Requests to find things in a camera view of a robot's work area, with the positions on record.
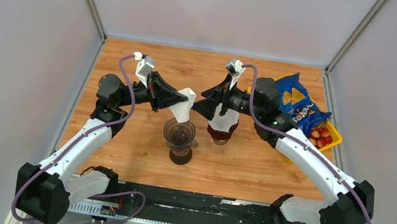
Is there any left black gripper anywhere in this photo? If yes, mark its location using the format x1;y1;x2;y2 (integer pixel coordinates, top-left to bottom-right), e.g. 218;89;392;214
116;66;191;117

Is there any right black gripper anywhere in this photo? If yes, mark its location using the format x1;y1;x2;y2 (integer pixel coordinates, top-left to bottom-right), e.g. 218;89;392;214
188;68;267;128

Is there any amber coffee dripper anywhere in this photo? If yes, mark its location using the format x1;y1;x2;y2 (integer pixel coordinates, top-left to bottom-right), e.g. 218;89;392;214
207;123;238;140

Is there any grey smoky coffee dripper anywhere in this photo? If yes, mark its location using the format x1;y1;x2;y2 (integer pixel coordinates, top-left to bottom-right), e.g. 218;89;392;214
163;117;199;157

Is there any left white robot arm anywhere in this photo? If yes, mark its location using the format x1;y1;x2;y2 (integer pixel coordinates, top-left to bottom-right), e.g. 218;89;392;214
11;71;196;224

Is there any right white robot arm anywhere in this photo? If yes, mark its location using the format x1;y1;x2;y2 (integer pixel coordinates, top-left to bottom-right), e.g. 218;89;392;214
192;76;375;224

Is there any clear glass server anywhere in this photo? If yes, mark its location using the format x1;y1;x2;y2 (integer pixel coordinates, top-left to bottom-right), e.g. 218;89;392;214
212;138;228;146

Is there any brown glass carafe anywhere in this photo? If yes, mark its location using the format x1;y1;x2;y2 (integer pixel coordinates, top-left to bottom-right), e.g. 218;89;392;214
169;149;193;165

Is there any blue chips bag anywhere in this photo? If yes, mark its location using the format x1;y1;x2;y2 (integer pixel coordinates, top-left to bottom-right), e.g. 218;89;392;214
275;73;332;136

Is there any red strawberries cluster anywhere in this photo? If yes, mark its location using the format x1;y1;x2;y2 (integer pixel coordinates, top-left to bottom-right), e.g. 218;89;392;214
309;127;334;149

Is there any yellow plastic tray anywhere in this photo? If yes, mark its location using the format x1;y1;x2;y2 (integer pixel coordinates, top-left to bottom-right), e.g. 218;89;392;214
254;73;342;151

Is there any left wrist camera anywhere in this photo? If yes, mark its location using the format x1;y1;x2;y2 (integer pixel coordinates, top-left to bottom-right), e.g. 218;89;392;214
133;51;155;87

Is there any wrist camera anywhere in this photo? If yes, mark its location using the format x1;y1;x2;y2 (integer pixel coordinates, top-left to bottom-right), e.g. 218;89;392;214
133;51;155;87
225;58;245;89

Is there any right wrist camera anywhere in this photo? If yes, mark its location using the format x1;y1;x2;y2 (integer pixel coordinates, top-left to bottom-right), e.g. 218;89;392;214
225;58;245;89

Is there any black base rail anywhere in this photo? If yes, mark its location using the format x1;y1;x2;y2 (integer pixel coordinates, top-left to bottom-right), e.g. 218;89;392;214
76;174;310;224

